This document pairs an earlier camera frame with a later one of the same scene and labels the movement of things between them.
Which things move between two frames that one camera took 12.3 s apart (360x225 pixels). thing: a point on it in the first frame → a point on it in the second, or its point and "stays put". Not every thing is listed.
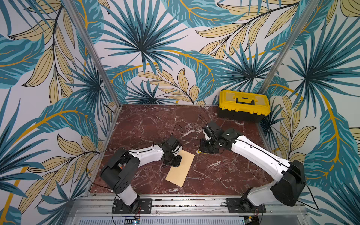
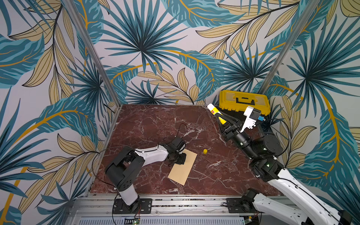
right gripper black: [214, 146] → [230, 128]
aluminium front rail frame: [99, 211] stays put
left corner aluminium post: [78, 18] stays put
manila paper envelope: [177, 175] stays put
